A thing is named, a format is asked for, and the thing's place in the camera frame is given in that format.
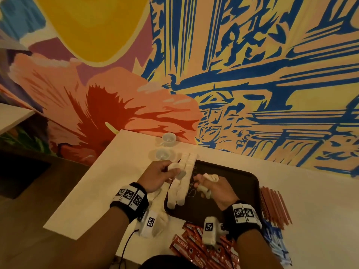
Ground black marker wristband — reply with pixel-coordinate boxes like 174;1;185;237
109;182;150;223
222;200;263;241

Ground person's left forearm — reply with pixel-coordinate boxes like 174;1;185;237
53;206;131;269

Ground row of tea bags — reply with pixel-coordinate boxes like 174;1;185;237
166;152;198;210

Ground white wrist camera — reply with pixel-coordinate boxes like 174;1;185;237
138;210;160;239
201;216;224;247

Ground pile of red Nescafe sachets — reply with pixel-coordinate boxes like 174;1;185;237
170;221;242;269

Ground person's right hand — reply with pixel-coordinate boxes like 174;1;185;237
193;173;241;211

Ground bunch of tea bags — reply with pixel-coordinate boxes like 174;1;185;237
196;173;220;200

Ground person's right forearm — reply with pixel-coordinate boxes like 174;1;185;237
234;228;284;269

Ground pile of blue sachets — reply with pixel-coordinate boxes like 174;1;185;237
263;221;294;268

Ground person's black shirt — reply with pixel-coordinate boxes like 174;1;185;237
140;255;200;269

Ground small white cup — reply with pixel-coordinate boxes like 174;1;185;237
160;132;178;147
155;146;177;162

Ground pile of white tea bags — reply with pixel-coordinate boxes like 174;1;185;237
147;185;170;233

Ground person's left hand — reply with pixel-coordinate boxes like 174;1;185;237
136;160;183;193

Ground black camera cable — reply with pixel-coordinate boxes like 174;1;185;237
119;228;141;269

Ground white side table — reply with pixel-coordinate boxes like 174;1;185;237
0;102;36;136

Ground dark brown tray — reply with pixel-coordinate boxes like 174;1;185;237
164;160;263;226

